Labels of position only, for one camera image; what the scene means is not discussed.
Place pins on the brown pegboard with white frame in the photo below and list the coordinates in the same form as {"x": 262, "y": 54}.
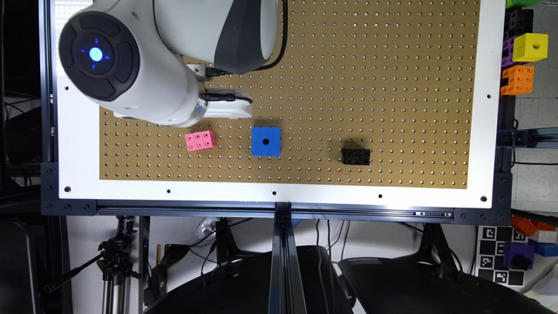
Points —
{"x": 416, "y": 82}

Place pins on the black chair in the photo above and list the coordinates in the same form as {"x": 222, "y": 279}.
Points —
{"x": 394, "y": 286}
{"x": 246, "y": 290}

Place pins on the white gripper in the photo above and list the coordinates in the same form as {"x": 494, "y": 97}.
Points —
{"x": 227, "y": 104}

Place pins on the black chair left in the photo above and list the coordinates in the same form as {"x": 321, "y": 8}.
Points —
{"x": 246, "y": 290}

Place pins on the black chair right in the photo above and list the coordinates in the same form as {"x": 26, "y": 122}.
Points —
{"x": 394, "y": 286}

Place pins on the fiducial marker board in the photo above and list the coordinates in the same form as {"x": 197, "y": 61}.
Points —
{"x": 489, "y": 261}

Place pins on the red orange block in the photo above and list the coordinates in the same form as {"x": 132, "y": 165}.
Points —
{"x": 528, "y": 227}

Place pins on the yellow cube block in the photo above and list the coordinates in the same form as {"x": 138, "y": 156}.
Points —
{"x": 530, "y": 47}

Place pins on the green block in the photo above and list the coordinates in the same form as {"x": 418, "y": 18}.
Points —
{"x": 520, "y": 3}

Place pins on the black aluminium frame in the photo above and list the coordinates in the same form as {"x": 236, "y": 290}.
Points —
{"x": 286, "y": 288}

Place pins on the blue flat block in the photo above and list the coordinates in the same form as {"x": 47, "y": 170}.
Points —
{"x": 545, "y": 249}

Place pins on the black block stack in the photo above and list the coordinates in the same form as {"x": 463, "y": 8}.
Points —
{"x": 518, "y": 22}

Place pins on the pink block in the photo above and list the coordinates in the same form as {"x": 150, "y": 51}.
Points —
{"x": 200, "y": 140}

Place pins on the purple cube block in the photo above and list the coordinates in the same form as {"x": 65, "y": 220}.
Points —
{"x": 518, "y": 256}

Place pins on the black camera tripod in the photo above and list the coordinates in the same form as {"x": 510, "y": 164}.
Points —
{"x": 114, "y": 261}

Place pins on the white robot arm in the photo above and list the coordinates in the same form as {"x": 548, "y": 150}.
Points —
{"x": 128, "y": 56}

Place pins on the blue cube block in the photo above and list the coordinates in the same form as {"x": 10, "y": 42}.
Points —
{"x": 266, "y": 141}

